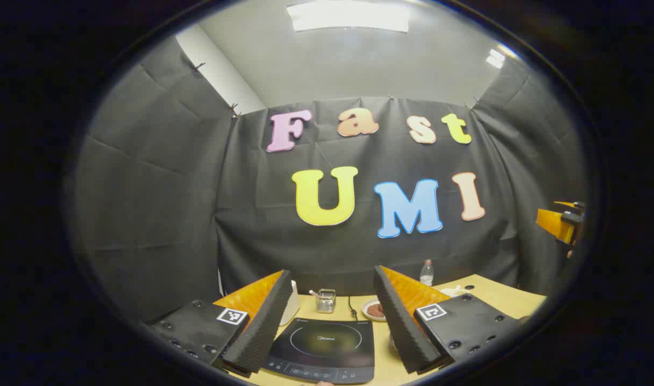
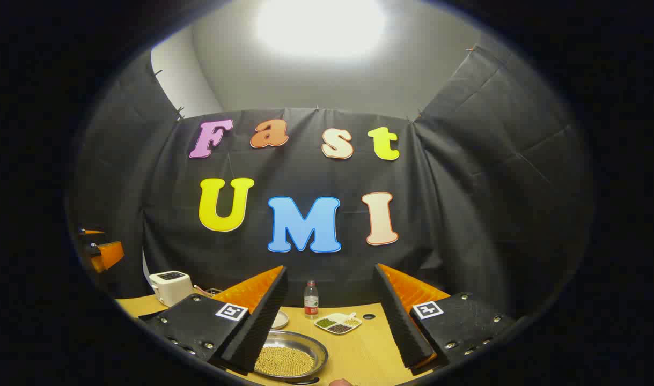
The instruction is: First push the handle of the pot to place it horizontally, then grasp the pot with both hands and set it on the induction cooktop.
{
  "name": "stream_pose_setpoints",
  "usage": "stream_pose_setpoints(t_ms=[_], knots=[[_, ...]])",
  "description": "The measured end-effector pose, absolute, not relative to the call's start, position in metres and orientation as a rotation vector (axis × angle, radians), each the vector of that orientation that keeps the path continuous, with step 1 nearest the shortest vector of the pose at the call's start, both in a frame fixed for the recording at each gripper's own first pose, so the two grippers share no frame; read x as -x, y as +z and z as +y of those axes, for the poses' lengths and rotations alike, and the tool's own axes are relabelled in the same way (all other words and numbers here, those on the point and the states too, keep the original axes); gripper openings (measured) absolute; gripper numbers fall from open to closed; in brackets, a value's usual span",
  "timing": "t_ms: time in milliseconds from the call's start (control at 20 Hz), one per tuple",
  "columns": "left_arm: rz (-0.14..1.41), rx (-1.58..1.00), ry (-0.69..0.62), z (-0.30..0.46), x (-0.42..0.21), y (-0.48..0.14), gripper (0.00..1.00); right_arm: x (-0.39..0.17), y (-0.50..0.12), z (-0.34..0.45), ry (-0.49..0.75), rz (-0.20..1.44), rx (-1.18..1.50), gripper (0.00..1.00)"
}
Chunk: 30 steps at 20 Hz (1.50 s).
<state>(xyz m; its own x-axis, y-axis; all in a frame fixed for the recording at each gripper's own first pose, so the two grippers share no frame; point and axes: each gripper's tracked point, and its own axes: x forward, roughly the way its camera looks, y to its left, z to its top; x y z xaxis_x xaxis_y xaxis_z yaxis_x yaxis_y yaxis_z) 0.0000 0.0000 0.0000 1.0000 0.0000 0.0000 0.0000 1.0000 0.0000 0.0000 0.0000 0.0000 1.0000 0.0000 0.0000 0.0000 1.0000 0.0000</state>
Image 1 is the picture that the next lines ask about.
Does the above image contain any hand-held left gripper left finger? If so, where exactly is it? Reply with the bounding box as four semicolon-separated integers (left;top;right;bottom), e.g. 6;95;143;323
143;270;294;378

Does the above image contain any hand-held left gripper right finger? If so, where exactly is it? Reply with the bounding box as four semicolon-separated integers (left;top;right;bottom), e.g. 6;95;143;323
372;265;531;375

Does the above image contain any black induction cooktop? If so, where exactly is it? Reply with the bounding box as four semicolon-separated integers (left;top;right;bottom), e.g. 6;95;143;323
263;317;376;384

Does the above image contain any white toaster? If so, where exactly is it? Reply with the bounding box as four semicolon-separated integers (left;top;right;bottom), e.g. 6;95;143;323
280;279;300;326

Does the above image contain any white round plate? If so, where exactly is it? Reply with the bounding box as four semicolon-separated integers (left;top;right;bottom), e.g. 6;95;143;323
361;298;387;322

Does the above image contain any large ceiling light panel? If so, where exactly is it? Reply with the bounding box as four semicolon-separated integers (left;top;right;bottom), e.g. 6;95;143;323
286;0;410;33

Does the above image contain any wire utensil holder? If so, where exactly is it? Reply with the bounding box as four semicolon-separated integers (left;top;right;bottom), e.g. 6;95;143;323
315;288;336;314

